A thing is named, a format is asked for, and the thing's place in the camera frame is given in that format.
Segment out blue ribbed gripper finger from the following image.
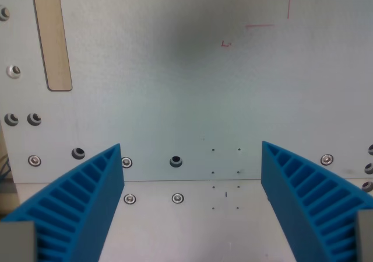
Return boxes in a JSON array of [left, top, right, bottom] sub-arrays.
[[0, 143, 126, 262], [261, 141, 373, 262]]

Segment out light wooden strip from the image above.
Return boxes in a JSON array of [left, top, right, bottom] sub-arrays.
[[30, 0, 73, 92]]

